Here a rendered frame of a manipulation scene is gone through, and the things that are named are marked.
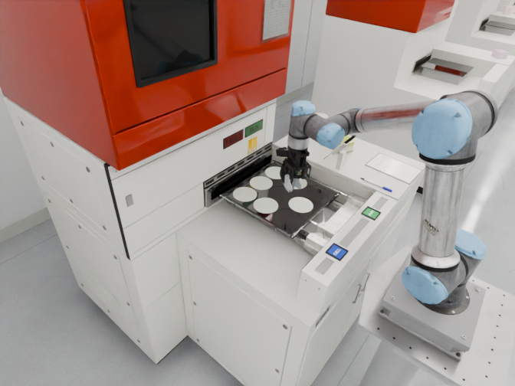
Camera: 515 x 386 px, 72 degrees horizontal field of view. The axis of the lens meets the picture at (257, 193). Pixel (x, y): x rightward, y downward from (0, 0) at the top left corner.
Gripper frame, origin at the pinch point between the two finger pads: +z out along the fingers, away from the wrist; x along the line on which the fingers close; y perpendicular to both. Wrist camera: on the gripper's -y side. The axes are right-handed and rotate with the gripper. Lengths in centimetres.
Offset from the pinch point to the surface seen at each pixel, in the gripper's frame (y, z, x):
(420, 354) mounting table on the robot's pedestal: 66, 17, 11
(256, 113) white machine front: -31.4, -16.9, -1.0
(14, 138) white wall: -141, 33, -112
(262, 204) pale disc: -4.3, 9.3, -8.6
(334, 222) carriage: 13.1, 11.3, 14.7
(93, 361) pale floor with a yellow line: -18, 99, -90
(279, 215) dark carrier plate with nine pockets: 3.8, 9.4, -5.1
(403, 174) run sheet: 5, 2, 54
